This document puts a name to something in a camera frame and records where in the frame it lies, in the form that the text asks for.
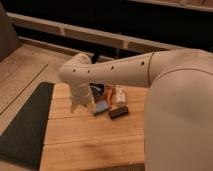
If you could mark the wooden shelf rail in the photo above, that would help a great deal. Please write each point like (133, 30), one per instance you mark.
(89, 35)

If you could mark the blue sponge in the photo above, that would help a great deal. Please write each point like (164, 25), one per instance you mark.
(101, 107)

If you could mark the dark ceramic bowl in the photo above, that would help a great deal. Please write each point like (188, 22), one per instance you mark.
(97, 90)

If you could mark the black floor mat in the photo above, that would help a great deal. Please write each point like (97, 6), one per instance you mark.
(22, 142)

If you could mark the orange carrot toy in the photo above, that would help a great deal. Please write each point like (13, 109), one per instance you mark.
(109, 93)

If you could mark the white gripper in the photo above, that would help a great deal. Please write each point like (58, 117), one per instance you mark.
(81, 95)

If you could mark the black table leg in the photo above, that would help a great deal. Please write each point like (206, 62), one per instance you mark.
(95, 57)

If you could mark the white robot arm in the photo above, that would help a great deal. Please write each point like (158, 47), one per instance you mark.
(178, 111)

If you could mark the small white bottle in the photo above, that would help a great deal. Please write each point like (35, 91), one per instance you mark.
(120, 94)

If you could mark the black eraser block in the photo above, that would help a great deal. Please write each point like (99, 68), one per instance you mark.
(118, 112)

